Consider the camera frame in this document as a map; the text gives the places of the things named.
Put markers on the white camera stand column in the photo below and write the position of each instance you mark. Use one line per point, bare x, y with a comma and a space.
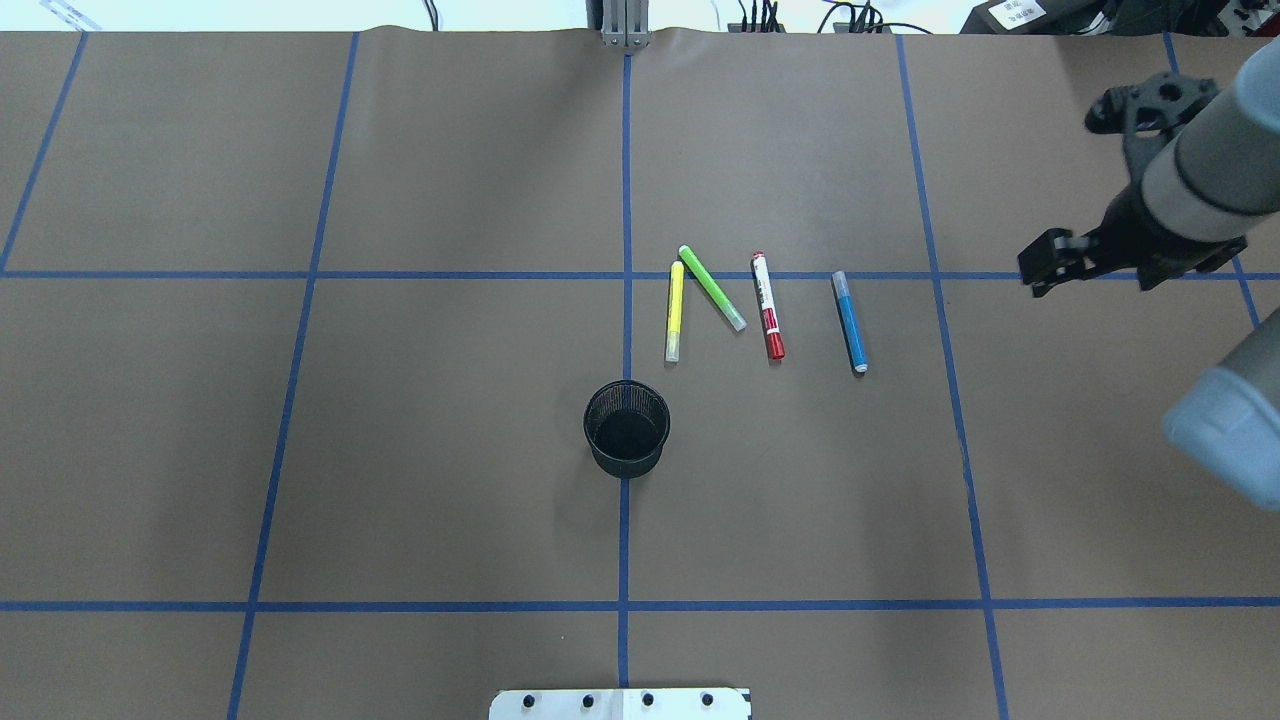
623, 703

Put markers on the green highlighter pen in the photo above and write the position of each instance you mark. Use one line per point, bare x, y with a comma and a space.
712, 287

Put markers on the blue marker pen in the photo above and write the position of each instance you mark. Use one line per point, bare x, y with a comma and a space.
850, 323

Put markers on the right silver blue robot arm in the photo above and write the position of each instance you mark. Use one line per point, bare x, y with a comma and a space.
1202, 165

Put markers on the red marker pen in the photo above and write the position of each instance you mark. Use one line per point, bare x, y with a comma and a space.
774, 345

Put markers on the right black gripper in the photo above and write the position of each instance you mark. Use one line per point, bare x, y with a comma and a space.
1138, 232

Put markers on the yellow highlighter pen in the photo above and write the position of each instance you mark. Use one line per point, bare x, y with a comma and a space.
675, 312

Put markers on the aluminium frame post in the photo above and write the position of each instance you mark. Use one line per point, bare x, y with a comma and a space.
622, 24

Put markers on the black mesh pen cup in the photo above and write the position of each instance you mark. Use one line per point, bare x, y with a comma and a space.
626, 425

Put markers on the black box white label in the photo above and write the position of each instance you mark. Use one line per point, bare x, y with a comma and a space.
1007, 18

